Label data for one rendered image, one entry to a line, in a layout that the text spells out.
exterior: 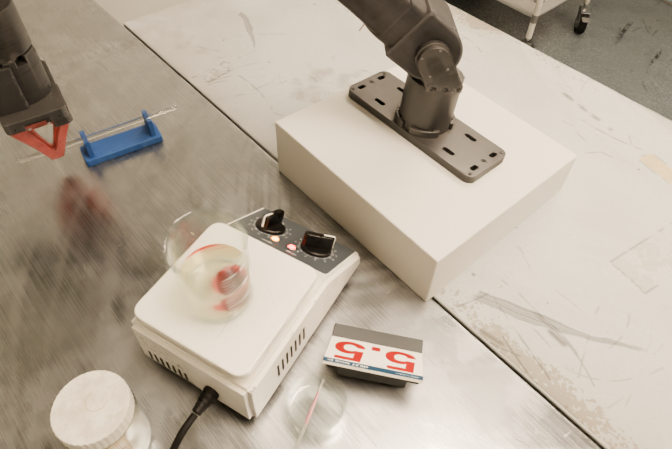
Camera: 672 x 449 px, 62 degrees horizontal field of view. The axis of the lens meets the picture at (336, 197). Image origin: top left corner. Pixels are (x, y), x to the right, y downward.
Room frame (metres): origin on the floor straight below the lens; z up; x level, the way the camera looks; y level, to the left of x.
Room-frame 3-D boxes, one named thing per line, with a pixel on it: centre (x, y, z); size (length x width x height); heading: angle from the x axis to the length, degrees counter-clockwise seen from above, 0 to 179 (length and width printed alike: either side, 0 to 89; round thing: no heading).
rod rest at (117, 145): (0.53, 0.28, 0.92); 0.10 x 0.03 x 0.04; 123
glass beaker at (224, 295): (0.25, 0.10, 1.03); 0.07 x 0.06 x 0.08; 140
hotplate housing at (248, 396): (0.28, 0.08, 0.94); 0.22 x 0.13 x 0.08; 152
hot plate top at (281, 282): (0.26, 0.09, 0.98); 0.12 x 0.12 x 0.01; 62
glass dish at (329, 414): (0.19, 0.01, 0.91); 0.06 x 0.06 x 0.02
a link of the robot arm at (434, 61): (0.51, -0.10, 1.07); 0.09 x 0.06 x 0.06; 4
